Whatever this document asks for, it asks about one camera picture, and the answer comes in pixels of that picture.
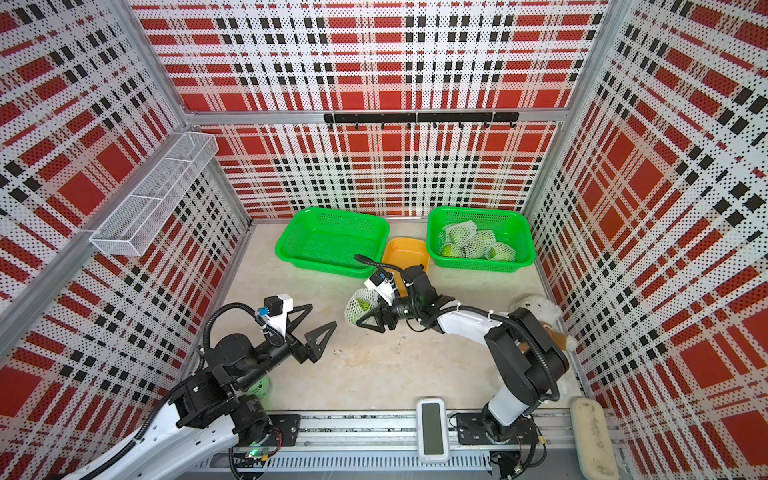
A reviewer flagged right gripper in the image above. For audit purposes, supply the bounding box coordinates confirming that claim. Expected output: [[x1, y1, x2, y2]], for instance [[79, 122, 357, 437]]
[[356, 294, 420, 334]]

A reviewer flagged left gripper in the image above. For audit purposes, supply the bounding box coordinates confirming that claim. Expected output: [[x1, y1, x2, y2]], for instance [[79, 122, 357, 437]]
[[238, 303, 337, 391]]

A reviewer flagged custard apple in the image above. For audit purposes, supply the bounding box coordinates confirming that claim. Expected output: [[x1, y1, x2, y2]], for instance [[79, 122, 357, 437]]
[[345, 298, 377, 325]]

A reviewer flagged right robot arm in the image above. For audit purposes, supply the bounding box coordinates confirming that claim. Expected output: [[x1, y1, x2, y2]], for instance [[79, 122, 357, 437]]
[[349, 254, 570, 427]]

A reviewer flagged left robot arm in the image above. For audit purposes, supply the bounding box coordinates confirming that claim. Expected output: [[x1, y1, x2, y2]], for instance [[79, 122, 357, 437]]
[[69, 294, 337, 479]]

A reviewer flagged green basket with apples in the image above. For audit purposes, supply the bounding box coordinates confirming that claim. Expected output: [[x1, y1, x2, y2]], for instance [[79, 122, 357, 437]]
[[275, 207, 390, 279]]

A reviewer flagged yellow tray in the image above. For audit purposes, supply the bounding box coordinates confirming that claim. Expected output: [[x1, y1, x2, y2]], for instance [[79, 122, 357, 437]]
[[382, 237, 430, 271]]

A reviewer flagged white timer device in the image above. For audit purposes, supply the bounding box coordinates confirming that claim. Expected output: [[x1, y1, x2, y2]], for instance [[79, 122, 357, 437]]
[[416, 398, 450, 463]]

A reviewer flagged empty green basket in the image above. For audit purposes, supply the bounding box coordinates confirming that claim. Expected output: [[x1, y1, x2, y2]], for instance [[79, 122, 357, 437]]
[[426, 207, 536, 273]]

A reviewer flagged plush toy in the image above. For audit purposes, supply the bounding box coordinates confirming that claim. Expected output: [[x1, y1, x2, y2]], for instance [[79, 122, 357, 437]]
[[510, 294, 577, 352]]

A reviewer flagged clear wall shelf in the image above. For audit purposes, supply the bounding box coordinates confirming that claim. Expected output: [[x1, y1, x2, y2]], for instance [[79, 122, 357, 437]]
[[90, 131, 218, 257]]

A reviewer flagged black hook rail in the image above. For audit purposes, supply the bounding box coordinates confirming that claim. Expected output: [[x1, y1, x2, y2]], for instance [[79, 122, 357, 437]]
[[323, 111, 521, 128]]

